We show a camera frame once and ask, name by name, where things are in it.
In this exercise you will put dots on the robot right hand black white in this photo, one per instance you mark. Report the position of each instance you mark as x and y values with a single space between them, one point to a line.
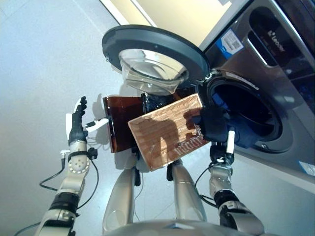
221 151

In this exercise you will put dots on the robot left hand black white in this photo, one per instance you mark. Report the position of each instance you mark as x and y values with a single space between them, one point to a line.
76 127

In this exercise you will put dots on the black garment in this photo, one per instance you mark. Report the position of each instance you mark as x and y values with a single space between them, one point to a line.
214 123

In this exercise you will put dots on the robot left arm silver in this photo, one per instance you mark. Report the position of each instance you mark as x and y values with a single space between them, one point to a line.
73 177

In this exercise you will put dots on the robot right arm silver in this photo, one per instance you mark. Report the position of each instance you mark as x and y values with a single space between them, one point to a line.
221 182

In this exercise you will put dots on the dark grey washing machine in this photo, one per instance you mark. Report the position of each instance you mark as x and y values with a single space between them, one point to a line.
283 86

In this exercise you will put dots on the round glass washing machine door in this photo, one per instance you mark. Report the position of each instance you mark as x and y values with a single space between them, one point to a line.
157 41

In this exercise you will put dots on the dark brown tray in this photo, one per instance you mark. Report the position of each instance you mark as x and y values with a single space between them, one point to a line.
120 123

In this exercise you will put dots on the brown wicker laundry basket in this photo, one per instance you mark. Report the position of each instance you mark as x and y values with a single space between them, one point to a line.
157 137

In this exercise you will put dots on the robot grey torso and legs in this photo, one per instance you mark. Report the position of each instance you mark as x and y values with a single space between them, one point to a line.
120 191

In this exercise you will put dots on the blue white energy label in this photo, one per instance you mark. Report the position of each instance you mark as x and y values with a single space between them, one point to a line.
307 168

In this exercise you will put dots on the blue barcode sticker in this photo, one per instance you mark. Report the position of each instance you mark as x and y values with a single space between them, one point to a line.
230 43

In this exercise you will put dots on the white counter cabinet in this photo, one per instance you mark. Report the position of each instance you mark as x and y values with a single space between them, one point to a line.
184 17

